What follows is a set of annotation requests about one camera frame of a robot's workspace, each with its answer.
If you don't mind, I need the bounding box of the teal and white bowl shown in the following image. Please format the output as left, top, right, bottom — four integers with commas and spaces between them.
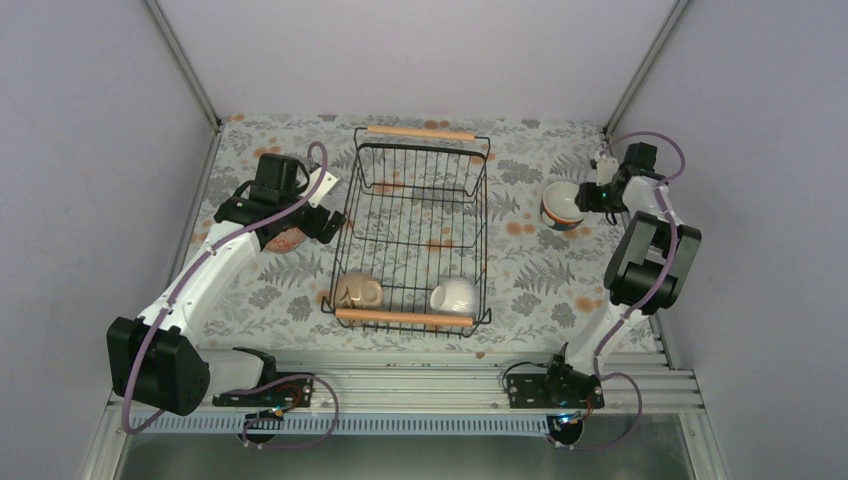
539, 199, 586, 232

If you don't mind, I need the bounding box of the orange bowl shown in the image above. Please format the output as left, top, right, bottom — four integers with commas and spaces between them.
542, 181, 579, 203

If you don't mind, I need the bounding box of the aluminium frame post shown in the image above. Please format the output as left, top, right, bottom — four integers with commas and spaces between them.
603, 0, 691, 138
142, 0, 221, 133

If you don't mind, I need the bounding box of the aluminium frame post right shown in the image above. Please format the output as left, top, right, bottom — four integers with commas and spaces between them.
603, 0, 691, 138

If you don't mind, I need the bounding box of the aluminium frame post left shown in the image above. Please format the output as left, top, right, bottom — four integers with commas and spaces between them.
142, 0, 221, 133

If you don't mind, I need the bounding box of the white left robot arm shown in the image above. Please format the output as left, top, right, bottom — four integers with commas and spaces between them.
106, 154, 345, 416

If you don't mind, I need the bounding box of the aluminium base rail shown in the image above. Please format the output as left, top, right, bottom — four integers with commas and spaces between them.
82, 352, 726, 479

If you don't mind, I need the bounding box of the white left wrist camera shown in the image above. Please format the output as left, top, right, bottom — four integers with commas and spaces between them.
306, 169, 339, 207

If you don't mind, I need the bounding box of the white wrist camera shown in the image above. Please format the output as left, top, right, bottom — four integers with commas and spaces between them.
306, 169, 339, 207
595, 154, 619, 186

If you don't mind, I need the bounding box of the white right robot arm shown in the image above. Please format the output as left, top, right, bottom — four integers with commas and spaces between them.
541, 142, 702, 408

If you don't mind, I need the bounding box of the beige bowl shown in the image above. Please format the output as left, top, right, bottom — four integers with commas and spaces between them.
334, 272, 384, 310

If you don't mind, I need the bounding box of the floral patterned table mat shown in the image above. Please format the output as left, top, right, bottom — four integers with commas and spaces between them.
191, 114, 625, 354

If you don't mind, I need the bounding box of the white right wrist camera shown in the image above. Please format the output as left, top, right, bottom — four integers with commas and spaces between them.
595, 154, 619, 186

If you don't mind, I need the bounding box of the black wire dish rack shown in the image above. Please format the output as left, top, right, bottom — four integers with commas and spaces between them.
321, 126, 493, 338

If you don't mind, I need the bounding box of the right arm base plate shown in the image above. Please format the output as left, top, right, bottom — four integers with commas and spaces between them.
506, 371, 605, 409

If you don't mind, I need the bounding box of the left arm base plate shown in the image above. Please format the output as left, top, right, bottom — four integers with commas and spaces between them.
212, 372, 314, 409

